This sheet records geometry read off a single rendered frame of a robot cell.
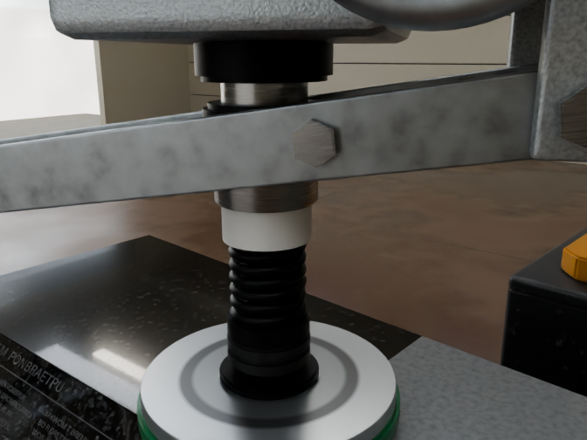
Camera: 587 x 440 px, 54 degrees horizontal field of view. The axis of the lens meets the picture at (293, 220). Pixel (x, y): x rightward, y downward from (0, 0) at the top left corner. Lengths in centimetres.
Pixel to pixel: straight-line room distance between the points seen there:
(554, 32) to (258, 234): 23
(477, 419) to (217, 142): 31
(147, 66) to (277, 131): 872
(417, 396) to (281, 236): 21
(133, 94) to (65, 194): 848
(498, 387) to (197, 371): 27
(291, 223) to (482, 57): 649
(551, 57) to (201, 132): 21
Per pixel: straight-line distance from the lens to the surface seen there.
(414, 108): 35
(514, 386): 58
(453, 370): 59
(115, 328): 68
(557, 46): 33
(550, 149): 34
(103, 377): 59
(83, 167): 43
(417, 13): 25
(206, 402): 47
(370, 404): 47
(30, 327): 71
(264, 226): 41
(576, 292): 100
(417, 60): 717
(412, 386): 55
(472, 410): 53
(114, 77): 873
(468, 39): 693
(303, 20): 31
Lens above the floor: 109
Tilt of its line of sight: 16 degrees down
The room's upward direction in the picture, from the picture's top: straight up
